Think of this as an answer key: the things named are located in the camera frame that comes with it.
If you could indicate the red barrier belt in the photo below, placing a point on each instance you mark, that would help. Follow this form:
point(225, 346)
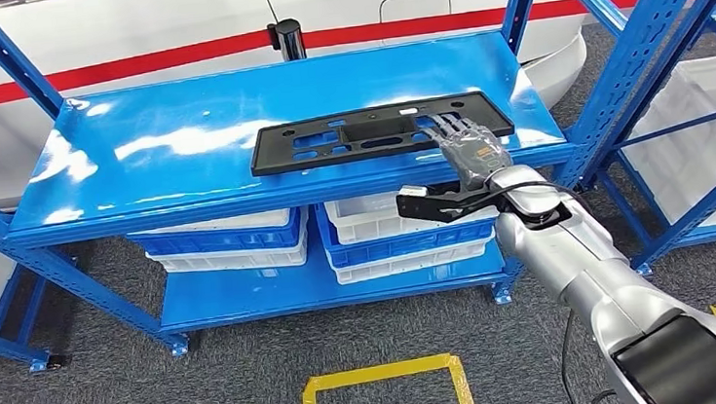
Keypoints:
point(414, 25)
point(126, 67)

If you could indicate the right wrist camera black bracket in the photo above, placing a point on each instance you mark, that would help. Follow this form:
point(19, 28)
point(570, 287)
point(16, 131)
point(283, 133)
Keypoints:
point(429, 206)

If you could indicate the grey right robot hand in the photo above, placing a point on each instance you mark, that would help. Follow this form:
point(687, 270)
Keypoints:
point(477, 154)

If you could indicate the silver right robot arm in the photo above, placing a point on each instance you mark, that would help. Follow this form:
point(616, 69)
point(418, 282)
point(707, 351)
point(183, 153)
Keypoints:
point(597, 270)

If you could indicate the black stanchion post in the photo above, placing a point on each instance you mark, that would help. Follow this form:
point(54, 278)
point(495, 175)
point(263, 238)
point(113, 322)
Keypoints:
point(289, 41)

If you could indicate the black plastic plate bracket part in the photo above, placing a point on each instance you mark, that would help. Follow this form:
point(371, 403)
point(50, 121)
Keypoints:
point(282, 152)

